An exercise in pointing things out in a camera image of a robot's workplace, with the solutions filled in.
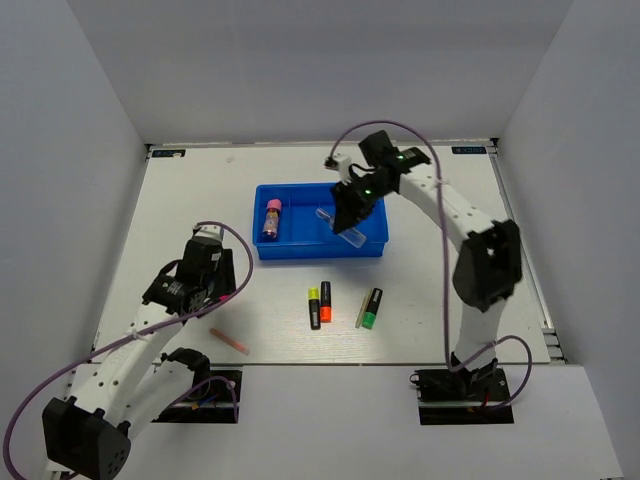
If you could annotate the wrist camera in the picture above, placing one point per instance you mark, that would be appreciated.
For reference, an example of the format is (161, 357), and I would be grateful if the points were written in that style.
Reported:
(341, 164)
(209, 232)

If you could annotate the orange highlighter black body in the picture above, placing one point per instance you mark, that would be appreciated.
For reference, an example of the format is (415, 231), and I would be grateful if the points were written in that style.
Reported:
(325, 302)

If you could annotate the blue compartment tray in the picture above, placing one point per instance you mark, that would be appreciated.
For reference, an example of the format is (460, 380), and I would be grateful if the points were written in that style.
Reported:
(301, 234)

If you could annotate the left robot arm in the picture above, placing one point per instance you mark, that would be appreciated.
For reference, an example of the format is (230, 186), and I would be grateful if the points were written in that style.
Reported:
(91, 432)

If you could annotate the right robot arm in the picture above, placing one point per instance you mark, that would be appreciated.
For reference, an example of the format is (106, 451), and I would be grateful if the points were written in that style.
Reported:
(489, 261)

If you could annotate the right corner label sticker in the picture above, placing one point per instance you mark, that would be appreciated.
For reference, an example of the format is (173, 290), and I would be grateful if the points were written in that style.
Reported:
(469, 150)

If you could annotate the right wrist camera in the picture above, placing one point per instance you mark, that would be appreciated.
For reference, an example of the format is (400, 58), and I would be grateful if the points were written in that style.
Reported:
(341, 164)

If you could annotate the pink-capped marker tube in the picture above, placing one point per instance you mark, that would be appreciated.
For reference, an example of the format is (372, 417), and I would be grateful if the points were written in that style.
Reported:
(272, 219)

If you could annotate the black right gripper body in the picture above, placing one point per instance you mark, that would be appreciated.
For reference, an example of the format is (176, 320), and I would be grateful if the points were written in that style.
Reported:
(360, 194)

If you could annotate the left corner label sticker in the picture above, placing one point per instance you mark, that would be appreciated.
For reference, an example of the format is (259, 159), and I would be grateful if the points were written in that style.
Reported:
(168, 153)

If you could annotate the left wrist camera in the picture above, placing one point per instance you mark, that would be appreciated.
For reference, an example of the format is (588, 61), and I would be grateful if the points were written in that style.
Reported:
(209, 232)

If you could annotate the green highlighter black body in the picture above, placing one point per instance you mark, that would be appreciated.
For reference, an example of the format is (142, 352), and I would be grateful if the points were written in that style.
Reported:
(372, 309)

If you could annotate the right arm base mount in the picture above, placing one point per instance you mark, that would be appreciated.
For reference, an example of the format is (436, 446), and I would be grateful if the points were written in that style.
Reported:
(442, 402)

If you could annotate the yellow highlighter black body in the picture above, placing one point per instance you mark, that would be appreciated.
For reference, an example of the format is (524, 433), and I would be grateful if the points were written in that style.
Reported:
(314, 308)

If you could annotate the corner label sticker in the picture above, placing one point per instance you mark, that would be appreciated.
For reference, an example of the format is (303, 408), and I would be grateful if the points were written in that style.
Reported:
(469, 150)
(168, 153)

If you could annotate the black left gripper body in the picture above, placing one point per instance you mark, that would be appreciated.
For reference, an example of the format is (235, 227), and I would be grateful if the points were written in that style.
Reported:
(223, 280)

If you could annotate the slim pink highlighter pen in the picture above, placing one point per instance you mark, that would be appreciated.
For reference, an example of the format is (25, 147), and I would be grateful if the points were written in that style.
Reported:
(236, 345)

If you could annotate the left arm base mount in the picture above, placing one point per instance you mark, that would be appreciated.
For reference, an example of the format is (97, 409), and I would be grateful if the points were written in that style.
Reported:
(215, 403)

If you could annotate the clear spray bottle blue cap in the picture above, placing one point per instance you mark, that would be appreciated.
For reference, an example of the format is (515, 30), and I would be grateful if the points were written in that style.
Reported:
(352, 236)

